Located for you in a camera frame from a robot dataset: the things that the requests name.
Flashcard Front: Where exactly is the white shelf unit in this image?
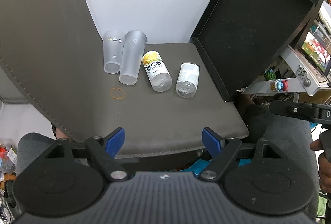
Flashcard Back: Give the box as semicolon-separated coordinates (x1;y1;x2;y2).
242;47;330;97

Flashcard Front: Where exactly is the colourful picture book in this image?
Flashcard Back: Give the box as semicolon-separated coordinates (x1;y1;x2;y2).
301;31;330;76

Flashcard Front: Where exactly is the short frosted plastic cup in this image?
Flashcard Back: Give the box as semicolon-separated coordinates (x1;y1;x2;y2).
103;30;125;74

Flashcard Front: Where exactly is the grey leather mat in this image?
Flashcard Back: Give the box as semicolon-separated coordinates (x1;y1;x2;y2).
1;0;248;158

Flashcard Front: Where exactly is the black box lid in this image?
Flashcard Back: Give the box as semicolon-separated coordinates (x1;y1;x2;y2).
191;0;314;102

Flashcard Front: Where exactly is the person's right hand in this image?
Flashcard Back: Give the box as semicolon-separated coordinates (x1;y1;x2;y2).
310;139;331;193

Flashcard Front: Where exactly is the white label clear bottle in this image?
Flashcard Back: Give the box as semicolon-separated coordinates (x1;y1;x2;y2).
176;63;200;98

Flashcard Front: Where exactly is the tall frosted plastic cup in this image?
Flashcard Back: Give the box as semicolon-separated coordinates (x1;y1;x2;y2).
119;30;147;86

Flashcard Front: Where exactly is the yellow label clear bottle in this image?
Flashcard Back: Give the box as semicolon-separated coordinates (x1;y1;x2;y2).
142;51;172;92

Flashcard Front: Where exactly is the small colourful toy figure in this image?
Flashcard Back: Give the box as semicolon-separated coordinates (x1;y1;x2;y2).
270;79;288;92

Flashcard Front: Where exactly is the yellow rubber band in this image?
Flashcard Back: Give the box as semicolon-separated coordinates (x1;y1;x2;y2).
109;87;126;100

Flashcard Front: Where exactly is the green watermelon toy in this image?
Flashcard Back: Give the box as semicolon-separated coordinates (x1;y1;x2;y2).
264;69;277;81

